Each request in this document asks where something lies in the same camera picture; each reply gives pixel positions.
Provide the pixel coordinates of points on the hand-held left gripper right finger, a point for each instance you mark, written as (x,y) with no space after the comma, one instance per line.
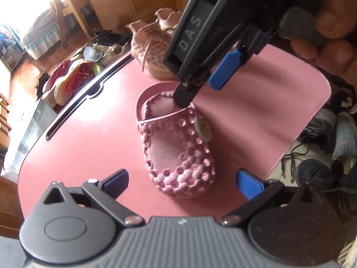
(248,184)

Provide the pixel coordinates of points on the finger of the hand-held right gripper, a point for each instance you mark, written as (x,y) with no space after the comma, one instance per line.
(184,97)
(224,69)

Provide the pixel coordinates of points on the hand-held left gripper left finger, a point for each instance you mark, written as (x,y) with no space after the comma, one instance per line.
(117,180)

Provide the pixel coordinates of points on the beige knit sneaker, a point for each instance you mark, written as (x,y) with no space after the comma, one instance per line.
(150,55)
(167,19)

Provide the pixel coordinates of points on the pink clog smiley charm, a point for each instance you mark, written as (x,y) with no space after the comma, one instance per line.
(178,173)

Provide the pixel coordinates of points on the person's right hand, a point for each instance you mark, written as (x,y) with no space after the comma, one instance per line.
(340,33)

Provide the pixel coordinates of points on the dark navy sneaker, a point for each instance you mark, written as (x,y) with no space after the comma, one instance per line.
(315,173)

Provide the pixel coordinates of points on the cream sneaker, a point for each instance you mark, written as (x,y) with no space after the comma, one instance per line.
(114,54)

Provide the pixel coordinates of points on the black lace-up sneaker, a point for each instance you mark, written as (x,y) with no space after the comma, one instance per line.
(108,36)

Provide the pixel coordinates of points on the grey insole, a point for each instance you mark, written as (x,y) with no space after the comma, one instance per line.
(90,53)

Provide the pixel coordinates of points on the red sneaker yellow sole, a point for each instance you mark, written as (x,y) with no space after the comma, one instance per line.
(71,83)

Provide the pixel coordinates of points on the pale green insole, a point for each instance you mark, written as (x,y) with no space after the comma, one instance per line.
(78,56)

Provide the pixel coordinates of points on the red knit sneaker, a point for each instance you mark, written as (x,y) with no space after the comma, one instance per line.
(57,74)

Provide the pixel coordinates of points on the black sneaker white sole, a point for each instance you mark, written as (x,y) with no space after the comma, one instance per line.
(41,83)

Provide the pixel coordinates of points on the wooden chair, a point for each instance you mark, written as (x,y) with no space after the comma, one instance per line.
(72,5)

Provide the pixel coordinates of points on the bed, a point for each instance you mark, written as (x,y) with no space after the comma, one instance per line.
(41,36)

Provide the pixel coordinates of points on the clothes rack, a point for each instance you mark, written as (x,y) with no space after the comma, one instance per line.
(9,47)

